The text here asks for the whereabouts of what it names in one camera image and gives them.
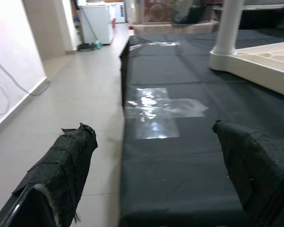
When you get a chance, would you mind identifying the white plastic table top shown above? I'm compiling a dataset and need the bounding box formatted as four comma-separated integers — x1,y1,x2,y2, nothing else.
209,40,284,99

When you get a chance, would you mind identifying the grey speckled ledge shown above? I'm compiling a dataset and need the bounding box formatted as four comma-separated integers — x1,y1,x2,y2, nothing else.
133,20,219,36

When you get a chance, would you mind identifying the black tablecloth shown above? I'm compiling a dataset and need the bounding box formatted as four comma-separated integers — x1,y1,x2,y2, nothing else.
119,27,284,227

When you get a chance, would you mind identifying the mop with black base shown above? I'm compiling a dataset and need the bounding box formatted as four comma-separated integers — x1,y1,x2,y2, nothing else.
77,9,103,52

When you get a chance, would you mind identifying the clear tape patch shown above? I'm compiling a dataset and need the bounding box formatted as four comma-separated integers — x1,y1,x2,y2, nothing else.
126,87,209,140
129,41,181,52

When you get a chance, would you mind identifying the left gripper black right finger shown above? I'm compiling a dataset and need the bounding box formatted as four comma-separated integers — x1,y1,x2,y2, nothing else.
211,117,284,227

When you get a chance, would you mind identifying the white cabinet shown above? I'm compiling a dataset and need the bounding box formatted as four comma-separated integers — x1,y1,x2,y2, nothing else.
81,2,113,45

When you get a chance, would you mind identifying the black plastic bag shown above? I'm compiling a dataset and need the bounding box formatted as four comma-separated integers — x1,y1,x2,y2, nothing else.
172,0,214,26

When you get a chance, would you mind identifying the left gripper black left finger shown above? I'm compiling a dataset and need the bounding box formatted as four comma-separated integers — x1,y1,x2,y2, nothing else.
0,122,99,227

